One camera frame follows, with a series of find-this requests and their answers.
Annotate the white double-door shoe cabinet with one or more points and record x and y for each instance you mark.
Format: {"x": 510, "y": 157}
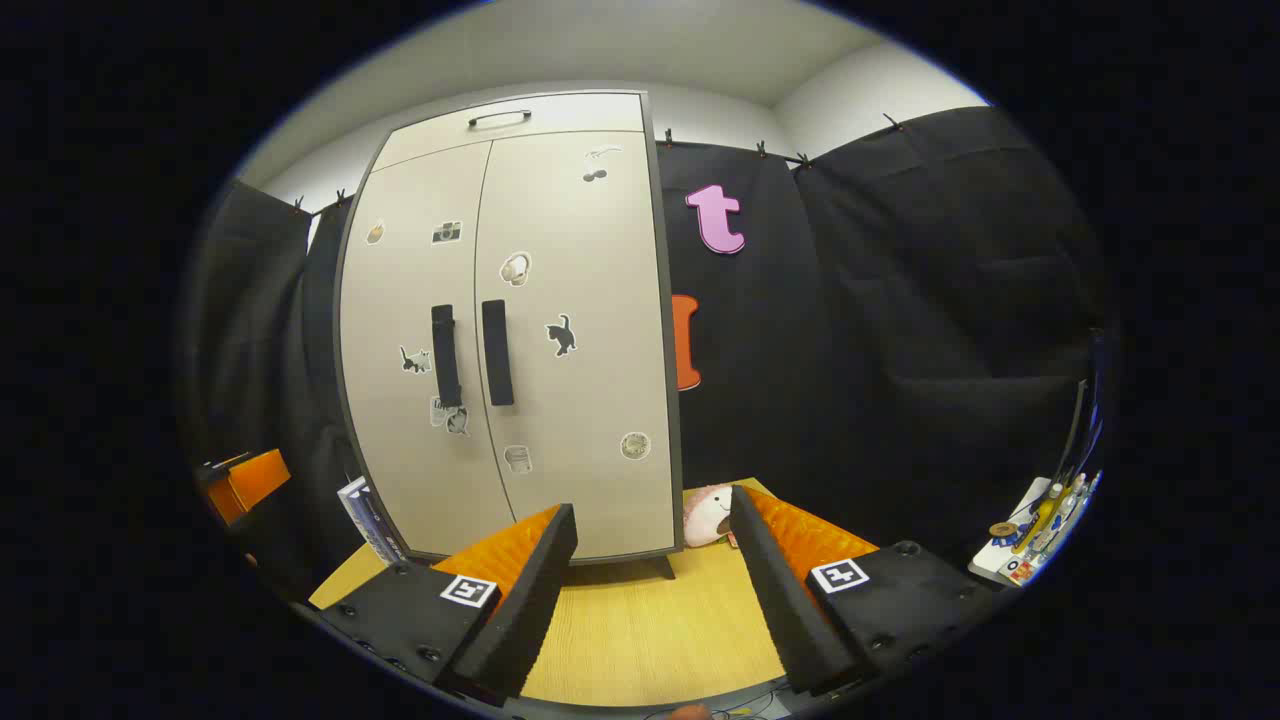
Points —
{"x": 430, "y": 132}

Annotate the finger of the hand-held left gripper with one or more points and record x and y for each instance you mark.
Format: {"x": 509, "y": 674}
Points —
{"x": 250, "y": 482}

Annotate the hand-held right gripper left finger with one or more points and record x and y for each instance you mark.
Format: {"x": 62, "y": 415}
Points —
{"x": 530, "y": 600}

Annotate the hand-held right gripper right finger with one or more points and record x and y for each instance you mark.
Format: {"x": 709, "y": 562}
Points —
{"x": 780, "y": 600}

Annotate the pink white plush toy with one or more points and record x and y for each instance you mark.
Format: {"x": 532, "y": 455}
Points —
{"x": 708, "y": 515}

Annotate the white book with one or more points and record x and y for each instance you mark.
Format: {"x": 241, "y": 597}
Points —
{"x": 350, "y": 497}

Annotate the yellow bottle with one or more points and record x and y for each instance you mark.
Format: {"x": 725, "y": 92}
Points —
{"x": 1035, "y": 518}

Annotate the camera-sticker shoe cabinet door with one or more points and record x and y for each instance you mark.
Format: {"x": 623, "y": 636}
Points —
{"x": 395, "y": 300}

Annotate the black backdrop cloth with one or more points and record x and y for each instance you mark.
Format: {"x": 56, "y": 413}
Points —
{"x": 900, "y": 300}

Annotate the black-cat-sticker shoe cabinet door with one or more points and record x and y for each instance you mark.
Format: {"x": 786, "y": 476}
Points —
{"x": 600, "y": 360}

